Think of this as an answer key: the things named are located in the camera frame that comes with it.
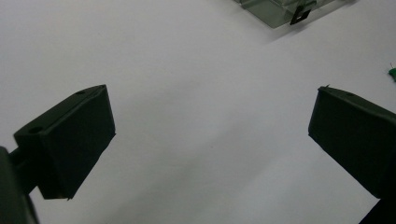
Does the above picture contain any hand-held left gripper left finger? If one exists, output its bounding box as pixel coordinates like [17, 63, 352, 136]
[8, 84, 117, 201]

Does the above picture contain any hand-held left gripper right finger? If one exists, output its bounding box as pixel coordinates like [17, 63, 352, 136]
[307, 84, 396, 201]

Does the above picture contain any clear plastic compartment box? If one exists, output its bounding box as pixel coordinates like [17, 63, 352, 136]
[232, 0, 356, 30]

